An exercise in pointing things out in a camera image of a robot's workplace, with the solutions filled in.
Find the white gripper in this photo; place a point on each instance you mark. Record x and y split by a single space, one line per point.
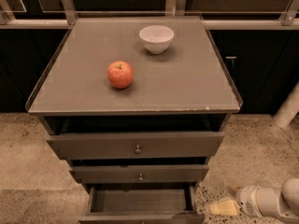
248 197

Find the grey drawer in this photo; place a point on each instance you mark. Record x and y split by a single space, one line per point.
139 173
148 203
96 146

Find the grey drawer cabinet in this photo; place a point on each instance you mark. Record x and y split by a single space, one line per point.
136 107

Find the dark background cabinet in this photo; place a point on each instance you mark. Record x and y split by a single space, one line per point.
263 64

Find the red apple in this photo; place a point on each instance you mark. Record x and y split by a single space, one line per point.
120 74

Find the white ceramic bowl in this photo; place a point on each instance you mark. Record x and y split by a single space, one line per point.
156 38

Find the white pipe post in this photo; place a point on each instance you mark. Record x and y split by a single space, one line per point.
289 109

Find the metal railing frame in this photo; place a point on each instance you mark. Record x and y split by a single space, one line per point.
215 14

